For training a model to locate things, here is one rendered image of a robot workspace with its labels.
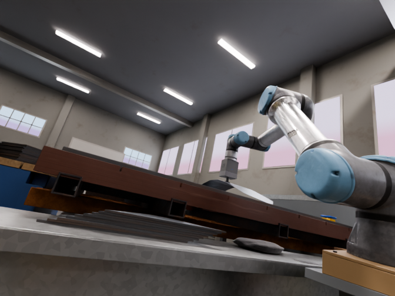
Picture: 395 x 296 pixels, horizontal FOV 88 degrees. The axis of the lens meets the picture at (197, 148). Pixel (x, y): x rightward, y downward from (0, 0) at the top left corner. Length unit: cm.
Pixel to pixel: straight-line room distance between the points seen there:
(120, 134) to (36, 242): 1129
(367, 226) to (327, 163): 18
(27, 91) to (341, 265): 1179
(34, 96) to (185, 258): 1152
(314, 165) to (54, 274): 59
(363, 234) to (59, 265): 66
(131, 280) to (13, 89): 1154
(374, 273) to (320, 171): 20
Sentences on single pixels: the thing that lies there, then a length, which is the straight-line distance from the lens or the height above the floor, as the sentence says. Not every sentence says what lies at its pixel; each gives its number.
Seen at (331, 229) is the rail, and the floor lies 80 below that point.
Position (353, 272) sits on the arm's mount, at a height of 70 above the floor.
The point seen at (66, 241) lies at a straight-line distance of 39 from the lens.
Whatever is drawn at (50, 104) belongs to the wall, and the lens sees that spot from 1164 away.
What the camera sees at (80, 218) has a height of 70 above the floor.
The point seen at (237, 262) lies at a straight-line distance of 50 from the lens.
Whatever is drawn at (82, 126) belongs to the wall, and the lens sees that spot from 1142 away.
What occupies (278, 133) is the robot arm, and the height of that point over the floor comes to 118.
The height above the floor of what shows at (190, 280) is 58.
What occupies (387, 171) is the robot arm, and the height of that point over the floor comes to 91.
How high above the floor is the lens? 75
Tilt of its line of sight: 17 degrees up
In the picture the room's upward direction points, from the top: 12 degrees clockwise
